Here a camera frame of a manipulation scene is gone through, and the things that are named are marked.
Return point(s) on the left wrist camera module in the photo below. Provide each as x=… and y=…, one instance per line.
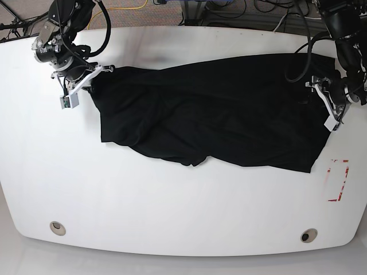
x=331, y=124

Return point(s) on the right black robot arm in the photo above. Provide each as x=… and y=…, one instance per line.
x=54, y=44

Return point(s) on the red tape rectangle marker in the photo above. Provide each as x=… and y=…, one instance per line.
x=336, y=179

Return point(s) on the black tripod stand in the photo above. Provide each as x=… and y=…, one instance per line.
x=20, y=28

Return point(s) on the table cable grommet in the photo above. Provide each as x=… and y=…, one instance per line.
x=309, y=235
x=57, y=228

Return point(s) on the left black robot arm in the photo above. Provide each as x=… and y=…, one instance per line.
x=347, y=30

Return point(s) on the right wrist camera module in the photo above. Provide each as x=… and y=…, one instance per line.
x=69, y=101

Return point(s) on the right table cable grommet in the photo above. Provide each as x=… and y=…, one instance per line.
x=309, y=235

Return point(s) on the left table cable grommet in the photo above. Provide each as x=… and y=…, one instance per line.
x=57, y=228

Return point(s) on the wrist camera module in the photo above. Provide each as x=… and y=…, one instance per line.
x=331, y=124
x=69, y=101

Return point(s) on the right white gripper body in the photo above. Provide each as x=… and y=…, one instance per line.
x=74, y=74

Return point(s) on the black T-shirt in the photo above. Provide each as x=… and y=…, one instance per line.
x=240, y=110

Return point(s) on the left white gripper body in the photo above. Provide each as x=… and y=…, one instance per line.
x=334, y=93

